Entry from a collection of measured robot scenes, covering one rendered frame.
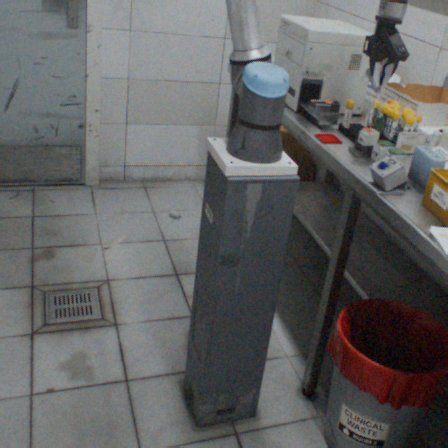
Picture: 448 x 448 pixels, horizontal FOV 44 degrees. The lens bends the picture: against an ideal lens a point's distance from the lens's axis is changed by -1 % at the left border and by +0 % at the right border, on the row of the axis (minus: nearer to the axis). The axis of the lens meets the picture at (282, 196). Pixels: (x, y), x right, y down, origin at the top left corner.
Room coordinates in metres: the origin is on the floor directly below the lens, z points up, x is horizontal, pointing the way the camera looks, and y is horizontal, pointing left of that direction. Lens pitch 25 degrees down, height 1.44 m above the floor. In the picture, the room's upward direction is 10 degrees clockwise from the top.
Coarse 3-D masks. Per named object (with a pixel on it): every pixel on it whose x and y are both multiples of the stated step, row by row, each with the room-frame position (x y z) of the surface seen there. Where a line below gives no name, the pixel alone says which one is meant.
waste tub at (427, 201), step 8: (432, 168) 1.30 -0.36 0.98; (440, 168) 1.31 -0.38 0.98; (432, 176) 1.29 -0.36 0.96; (440, 176) 1.26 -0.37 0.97; (432, 184) 1.28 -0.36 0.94; (440, 184) 1.25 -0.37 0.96; (432, 192) 1.27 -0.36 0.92; (440, 192) 1.24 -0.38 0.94; (424, 200) 1.29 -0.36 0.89; (432, 200) 1.26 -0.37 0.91; (440, 200) 1.24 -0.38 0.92; (432, 208) 1.26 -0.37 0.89; (440, 208) 1.23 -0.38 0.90; (440, 216) 1.22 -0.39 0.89
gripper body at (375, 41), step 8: (376, 16) 1.66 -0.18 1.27; (384, 24) 1.64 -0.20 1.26; (392, 24) 1.62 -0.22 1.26; (400, 24) 1.61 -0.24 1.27; (376, 32) 1.64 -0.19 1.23; (368, 40) 1.64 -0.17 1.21; (376, 40) 1.61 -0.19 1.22; (368, 48) 1.64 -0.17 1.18; (376, 48) 1.60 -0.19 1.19; (384, 48) 1.60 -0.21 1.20; (368, 56) 1.63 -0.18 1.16; (384, 56) 1.60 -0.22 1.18
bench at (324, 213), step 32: (288, 128) 1.93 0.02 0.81; (320, 128) 1.79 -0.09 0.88; (320, 160) 1.68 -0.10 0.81; (352, 160) 1.54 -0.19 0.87; (320, 192) 2.63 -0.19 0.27; (352, 192) 1.47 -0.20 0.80; (416, 192) 1.38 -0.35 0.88; (320, 224) 2.28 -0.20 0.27; (352, 224) 1.48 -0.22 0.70; (416, 224) 1.18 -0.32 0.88; (352, 256) 2.04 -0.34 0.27; (384, 256) 2.08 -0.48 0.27; (384, 288) 1.83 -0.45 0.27; (416, 288) 1.87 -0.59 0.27; (320, 320) 1.48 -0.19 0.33; (320, 352) 1.47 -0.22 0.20
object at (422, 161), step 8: (416, 152) 1.46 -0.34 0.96; (424, 152) 1.42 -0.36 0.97; (432, 152) 1.43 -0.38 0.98; (416, 160) 1.45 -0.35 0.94; (424, 160) 1.41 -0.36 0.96; (432, 160) 1.38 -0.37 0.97; (440, 160) 1.38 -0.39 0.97; (416, 168) 1.44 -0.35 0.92; (424, 168) 1.40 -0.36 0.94; (408, 176) 1.46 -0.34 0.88; (416, 176) 1.43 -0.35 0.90; (424, 176) 1.39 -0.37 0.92; (416, 184) 1.41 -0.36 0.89; (424, 184) 1.39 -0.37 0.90; (424, 192) 1.38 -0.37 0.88
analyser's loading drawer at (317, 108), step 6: (300, 102) 1.93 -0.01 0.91; (306, 102) 1.94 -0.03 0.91; (312, 102) 1.87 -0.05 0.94; (318, 102) 1.88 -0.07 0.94; (324, 102) 1.89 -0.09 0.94; (306, 108) 1.87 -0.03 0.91; (312, 108) 1.84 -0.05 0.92; (318, 108) 1.83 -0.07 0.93; (324, 108) 1.84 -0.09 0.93; (312, 114) 1.83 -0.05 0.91; (318, 114) 1.82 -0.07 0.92; (324, 114) 1.78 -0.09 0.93; (330, 114) 1.78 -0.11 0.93; (336, 114) 1.79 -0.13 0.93; (318, 120) 1.79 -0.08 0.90; (324, 120) 1.78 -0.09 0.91; (330, 120) 1.79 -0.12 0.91; (336, 120) 1.80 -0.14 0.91
